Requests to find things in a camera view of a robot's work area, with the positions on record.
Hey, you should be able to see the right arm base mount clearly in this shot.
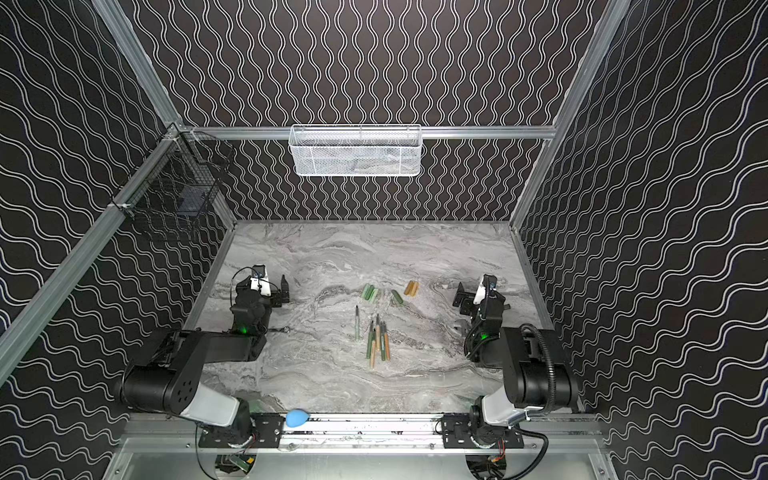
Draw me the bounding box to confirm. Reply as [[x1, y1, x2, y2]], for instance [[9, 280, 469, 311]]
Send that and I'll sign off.
[[436, 413, 524, 449]]

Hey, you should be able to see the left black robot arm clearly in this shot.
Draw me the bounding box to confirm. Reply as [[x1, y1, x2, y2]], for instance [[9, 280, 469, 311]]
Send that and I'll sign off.
[[115, 278, 290, 443]]

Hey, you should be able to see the aluminium front rail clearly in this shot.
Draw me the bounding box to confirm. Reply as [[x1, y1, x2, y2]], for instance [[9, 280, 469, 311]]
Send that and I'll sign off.
[[119, 411, 601, 455]]

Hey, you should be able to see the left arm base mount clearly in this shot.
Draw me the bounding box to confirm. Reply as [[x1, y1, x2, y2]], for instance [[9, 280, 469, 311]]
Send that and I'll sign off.
[[197, 413, 285, 450]]

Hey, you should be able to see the blue egg-shaped object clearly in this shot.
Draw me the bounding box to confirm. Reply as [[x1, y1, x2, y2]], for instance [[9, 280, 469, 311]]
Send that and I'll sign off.
[[285, 409, 311, 429]]

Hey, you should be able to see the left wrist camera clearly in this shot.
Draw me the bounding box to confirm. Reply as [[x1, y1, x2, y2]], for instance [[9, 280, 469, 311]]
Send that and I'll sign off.
[[250, 264, 272, 296]]

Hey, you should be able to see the white wire mesh basket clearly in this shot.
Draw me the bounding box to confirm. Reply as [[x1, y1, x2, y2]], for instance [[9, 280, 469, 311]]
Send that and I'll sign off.
[[288, 124, 424, 177]]

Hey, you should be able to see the black wire mesh basket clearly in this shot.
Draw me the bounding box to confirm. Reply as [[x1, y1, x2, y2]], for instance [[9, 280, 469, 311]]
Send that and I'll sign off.
[[116, 126, 235, 243]]

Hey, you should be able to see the green pen middle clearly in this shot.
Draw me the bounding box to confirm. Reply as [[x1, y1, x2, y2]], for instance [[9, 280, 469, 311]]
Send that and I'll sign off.
[[377, 321, 387, 362]]

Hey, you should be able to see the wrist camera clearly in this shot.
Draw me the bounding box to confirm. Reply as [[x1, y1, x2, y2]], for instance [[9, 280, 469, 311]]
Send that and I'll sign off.
[[473, 274, 497, 305], [250, 264, 272, 296]]

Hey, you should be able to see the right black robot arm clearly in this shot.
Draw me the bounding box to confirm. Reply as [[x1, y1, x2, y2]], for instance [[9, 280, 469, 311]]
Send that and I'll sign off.
[[453, 275, 579, 428]]

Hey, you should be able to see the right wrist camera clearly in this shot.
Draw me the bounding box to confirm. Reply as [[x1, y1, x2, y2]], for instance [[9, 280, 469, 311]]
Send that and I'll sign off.
[[473, 274, 497, 305]]

